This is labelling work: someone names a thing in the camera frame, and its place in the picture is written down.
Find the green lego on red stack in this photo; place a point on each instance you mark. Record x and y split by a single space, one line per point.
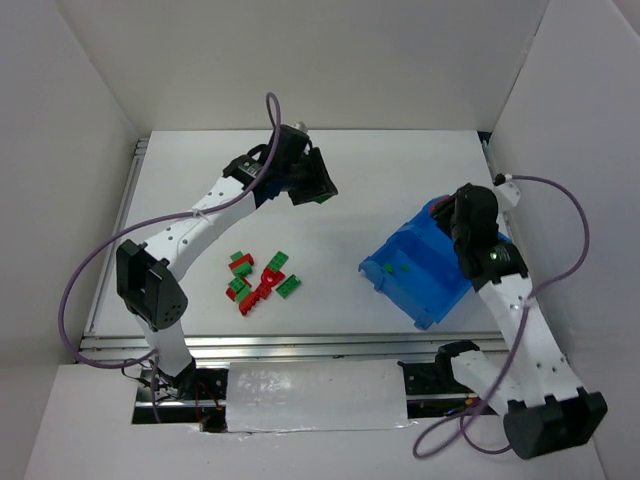
241 264

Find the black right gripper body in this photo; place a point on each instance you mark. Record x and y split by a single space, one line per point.
452 215

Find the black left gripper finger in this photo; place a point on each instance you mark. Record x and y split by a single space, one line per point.
321 184
300 196

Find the blue plastic divided bin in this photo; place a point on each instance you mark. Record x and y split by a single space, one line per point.
434 283

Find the green 2x3 lego brick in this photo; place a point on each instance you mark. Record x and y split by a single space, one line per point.
288 286

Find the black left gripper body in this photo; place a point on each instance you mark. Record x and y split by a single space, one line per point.
314 176

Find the red long toothed lego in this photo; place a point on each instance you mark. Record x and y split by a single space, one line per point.
252 298

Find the green rounded lego brick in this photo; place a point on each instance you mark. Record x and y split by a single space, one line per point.
322 198

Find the red arch lego piece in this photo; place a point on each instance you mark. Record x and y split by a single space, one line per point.
271 278

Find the white foil cover sheet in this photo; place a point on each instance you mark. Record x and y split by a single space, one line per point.
337 395

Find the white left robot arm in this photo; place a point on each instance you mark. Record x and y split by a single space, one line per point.
148 274

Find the red rounded lego brick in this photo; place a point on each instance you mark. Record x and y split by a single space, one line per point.
437 202

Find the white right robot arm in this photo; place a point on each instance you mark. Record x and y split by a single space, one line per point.
543 405

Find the green lego brick lower stack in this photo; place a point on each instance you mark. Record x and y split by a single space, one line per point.
238 289

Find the aluminium front rail frame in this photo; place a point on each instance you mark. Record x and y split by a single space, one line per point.
419 347

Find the green 2x4 lego brick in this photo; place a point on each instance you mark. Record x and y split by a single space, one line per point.
277 261

